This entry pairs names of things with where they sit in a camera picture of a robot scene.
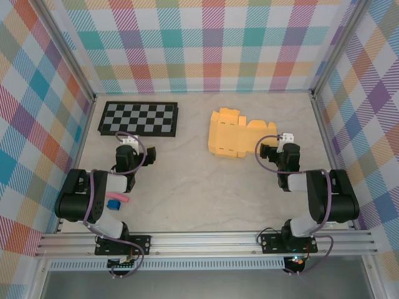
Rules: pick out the pink toy microphone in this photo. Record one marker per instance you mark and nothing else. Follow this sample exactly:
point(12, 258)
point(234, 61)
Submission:
point(120, 197)

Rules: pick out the wide aluminium base rail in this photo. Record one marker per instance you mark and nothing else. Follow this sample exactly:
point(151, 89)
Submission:
point(202, 243)

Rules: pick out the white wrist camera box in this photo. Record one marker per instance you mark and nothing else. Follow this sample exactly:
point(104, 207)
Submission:
point(129, 141)
point(288, 137)

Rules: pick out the small blue block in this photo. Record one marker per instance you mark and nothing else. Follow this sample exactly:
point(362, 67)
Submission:
point(113, 205)

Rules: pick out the aluminium side rail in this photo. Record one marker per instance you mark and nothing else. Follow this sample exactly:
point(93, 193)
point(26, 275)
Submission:
point(328, 140)
point(84, 137)

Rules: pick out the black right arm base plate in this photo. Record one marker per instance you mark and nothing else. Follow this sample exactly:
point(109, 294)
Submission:
point(271, 244)

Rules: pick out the yellow paper box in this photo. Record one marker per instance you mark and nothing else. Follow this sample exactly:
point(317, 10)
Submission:
point(230, 137)

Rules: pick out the aluminium frame post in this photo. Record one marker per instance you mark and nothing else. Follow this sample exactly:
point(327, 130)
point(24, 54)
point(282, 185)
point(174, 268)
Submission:
point(338, 46)
point(72, 53)

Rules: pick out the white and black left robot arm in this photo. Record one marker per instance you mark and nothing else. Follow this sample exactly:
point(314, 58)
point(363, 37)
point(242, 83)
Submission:
point(71, 205)

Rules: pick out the black grey chessboard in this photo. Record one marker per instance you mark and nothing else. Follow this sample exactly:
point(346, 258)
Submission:
point(137, 120)

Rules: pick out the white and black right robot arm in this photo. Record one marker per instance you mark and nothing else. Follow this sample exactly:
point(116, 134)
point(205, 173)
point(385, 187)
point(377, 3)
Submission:
point(343, 202)

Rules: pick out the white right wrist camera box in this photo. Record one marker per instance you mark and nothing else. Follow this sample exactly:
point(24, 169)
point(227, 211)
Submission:
point(288, 137)

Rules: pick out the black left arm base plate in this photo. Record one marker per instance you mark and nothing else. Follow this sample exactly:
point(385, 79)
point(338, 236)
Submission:
point(140, 244)

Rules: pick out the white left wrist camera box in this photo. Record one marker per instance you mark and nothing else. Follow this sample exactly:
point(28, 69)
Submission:
point(129, 141)

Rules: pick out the grey metal panel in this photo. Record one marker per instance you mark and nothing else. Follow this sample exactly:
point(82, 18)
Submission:
point(202, 286)

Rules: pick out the small green circuit board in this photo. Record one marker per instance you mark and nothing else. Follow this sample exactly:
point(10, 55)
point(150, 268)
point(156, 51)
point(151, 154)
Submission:
point(296, 261)
point(121, 262)

